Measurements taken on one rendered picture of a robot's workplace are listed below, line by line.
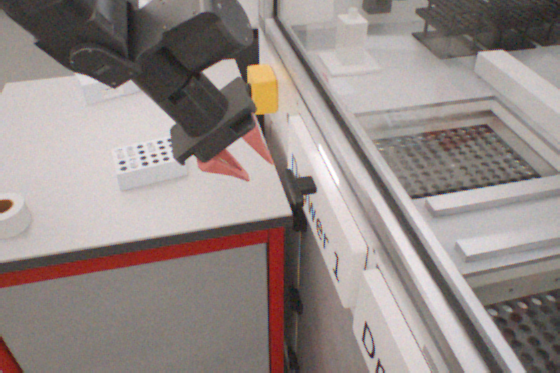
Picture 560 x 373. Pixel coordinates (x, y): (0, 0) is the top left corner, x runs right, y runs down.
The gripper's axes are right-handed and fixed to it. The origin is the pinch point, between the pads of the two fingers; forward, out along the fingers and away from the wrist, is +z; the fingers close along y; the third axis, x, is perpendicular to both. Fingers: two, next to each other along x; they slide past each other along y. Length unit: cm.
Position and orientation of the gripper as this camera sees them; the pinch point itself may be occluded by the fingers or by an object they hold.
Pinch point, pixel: (255, 165)
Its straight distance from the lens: 57.5
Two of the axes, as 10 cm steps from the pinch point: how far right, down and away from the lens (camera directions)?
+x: -2.4, -5.8, 7.8
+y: 8.1, -5.7, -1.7
